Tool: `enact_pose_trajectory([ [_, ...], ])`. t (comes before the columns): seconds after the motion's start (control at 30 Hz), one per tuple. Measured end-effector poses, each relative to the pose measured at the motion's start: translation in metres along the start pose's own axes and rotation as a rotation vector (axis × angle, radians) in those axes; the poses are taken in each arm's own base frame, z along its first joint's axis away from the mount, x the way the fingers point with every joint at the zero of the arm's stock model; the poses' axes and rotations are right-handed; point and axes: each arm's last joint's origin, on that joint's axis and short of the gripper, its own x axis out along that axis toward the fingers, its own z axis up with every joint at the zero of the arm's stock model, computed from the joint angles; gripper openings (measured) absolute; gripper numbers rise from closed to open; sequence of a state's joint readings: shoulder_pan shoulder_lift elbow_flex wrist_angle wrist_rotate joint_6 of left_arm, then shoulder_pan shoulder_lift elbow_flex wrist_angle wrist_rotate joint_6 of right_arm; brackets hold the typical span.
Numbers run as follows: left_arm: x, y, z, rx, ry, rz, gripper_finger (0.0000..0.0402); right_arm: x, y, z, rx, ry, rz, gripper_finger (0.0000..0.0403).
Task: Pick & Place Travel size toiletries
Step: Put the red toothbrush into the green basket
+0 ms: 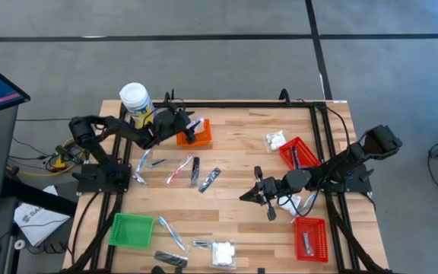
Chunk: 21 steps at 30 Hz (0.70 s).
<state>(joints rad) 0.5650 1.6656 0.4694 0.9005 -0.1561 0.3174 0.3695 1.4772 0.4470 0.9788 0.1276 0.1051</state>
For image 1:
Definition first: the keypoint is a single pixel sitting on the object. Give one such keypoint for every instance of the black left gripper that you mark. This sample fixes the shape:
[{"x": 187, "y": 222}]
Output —
[{"x": 169, "y": 123}]

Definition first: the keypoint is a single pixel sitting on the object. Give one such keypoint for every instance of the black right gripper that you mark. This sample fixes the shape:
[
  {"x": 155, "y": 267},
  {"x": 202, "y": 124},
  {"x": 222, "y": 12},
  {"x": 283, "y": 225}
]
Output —
[{"x": 274, "y": 188}]

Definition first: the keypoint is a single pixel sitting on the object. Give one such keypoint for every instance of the black comb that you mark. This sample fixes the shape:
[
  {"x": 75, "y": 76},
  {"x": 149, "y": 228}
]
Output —
[
  {"x": 195, "y": 171},
  {"x": 294, "y": 156},
  {"x": 170, "y": 259},
  {"x": 209, "y": 180}
]

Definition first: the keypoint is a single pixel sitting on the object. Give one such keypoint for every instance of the blue toothbrush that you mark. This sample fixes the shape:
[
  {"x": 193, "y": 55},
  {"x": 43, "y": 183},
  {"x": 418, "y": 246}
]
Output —
[
  {"x": 143, "y": 160},
  {"x": 171, "y": 232}
]

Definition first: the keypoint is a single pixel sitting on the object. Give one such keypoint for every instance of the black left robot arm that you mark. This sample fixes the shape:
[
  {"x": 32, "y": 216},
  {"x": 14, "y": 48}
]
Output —
[{"x": 89, "y": 133}]

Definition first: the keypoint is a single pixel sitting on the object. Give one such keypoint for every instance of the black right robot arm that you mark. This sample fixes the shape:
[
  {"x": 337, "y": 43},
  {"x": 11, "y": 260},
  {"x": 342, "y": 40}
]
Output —
[{"x": 356, "y": 160}]

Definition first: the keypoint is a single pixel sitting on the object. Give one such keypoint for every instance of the orange plastic basket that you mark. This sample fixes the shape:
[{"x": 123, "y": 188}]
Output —
[{"x": 202, "y": 140}]

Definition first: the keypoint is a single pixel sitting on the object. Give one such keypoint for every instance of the red toothbrush in clear wrapper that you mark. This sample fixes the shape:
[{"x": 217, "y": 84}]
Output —
[{"x": 179, "y": 170}]

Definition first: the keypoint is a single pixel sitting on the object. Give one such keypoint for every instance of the Lysol wipes canister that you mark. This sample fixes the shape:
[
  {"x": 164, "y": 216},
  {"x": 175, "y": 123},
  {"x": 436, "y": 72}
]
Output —
[{"x": 137, "y": 102}]

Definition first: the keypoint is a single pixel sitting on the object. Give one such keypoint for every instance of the red plastic basket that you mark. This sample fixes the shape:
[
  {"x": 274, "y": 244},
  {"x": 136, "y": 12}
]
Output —
[
  {"x": 318, "y": 239},
  {"x": 306, "y": 154}
]

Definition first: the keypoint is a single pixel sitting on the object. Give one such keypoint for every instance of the green plastic basket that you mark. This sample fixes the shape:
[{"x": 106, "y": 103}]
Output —
[{"x": 131, "y": 231}]

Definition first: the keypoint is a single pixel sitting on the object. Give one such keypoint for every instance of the white printed papers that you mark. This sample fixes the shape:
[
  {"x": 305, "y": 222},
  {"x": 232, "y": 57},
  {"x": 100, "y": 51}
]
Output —
[{"x": 40, "y": 220}]

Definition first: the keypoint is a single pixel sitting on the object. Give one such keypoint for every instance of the white tape roll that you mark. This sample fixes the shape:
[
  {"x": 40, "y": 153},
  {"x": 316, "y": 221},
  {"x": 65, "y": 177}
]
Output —
[{"x": 20, "y": 244}]

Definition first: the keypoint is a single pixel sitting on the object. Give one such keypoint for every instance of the black aluminium table frame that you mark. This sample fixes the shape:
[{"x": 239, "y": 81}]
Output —
[{"x": 242, "y": 104}]

